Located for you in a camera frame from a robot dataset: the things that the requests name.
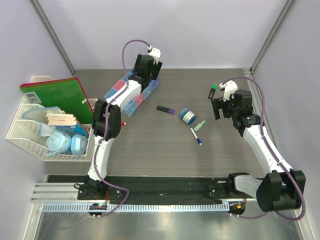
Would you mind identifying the purple black highlighter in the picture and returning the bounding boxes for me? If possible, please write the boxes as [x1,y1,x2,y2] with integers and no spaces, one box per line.
[156,105,176,115]

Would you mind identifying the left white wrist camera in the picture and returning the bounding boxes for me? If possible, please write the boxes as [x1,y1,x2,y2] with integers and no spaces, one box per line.
[147,45,161,62]

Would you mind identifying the blue white marker pen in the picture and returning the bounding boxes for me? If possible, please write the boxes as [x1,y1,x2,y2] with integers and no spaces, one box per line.
[190,127,202,146]

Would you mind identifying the light green correction tape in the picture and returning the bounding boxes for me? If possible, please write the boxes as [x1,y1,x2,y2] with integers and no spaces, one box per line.
[193,120,206,132]

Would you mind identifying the blue slime jar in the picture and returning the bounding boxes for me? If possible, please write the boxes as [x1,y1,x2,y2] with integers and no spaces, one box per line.
[179,108,197,126]

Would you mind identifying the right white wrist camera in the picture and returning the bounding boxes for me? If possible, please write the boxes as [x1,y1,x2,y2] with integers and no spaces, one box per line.
[218,80,238,102]

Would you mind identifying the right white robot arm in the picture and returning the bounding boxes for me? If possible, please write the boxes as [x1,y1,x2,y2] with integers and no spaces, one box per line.
[208,89,306,213]

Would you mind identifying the blue face masks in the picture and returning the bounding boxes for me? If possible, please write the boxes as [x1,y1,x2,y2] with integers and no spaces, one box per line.
[21,106,89,157]

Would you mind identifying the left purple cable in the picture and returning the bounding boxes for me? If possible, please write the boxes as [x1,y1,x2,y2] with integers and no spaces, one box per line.
[94,39,153,218]

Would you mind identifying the green folder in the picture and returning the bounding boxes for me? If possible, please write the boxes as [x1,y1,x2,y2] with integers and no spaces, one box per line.
[20,77,93,125]

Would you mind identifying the light blue end bin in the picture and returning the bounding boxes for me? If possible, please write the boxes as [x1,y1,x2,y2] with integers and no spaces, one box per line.
[104,88,137,117]

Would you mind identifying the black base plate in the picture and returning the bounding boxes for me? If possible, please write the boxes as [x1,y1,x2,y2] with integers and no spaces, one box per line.
[48,175,247,206]

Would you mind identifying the pink plastic bin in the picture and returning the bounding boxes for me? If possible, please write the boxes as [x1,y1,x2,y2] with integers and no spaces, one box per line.
[106,80,142,109]

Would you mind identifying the blue plastic bin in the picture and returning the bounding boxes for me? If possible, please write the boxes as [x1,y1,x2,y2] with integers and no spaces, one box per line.
[121,76,152,99]

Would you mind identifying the purple cable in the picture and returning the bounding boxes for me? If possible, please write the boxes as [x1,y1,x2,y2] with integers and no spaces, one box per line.
[222,76,308,221]
[94,39,153,218]

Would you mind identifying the white slotted cable duct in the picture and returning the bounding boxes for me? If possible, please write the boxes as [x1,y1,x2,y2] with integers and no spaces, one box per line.
[42,202,230,213]

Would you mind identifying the green black highlighter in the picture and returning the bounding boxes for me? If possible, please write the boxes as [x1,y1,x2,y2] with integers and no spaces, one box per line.
[208,84,217,100]

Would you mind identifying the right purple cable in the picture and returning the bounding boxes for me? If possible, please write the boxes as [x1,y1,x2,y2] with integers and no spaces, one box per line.
[222,76,308,221]

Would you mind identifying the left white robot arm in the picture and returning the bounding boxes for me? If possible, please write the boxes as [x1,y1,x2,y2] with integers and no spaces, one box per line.
[74,48,162,200]

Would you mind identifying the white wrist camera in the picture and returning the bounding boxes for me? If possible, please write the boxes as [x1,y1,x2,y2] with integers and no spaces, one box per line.
[147,45,161,62]
[218,80,238,102]

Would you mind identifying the wooden blocks stack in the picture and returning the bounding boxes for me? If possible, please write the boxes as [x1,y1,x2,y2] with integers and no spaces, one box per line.
[46,113,78,126]

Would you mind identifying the purple plastic bin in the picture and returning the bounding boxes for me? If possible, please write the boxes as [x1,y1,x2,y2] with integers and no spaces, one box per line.
[127,68,159,91]

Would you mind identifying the white mesh desk organizer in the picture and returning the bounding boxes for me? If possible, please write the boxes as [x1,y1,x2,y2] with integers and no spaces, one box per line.
[6,92,95,162]

